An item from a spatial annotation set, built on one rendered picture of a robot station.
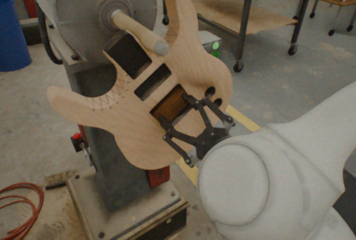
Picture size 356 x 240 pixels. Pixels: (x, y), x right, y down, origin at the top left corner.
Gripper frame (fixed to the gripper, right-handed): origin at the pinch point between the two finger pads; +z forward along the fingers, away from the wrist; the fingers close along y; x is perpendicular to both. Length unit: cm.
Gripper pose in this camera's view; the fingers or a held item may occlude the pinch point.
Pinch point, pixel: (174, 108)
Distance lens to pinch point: 61.8
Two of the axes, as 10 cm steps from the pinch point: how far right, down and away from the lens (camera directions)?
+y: 7.2, -6.9, 0.8
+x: -4.2, -5.3, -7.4
